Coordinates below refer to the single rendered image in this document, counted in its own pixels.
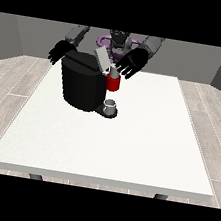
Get red pod holder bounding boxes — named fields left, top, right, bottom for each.
left=105, top=73, right=122, bottom=94

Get black coffee machine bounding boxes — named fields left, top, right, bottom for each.
left=53, top=47, right=127, bottom=120

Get pale grey machine lid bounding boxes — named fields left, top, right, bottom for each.
left=90, top=44, right=116, bottom=76

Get small grey cup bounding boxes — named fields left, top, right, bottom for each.
left=102, top=98, right=118, bottom=116

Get grey robot trunk purple rings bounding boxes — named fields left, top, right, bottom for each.
left=93, top=28, right=145, bottom=66

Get dark table leg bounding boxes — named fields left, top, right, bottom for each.
left=153, top=193, right=169, bottom=202
left=28, top=173, right=45, bottom=182

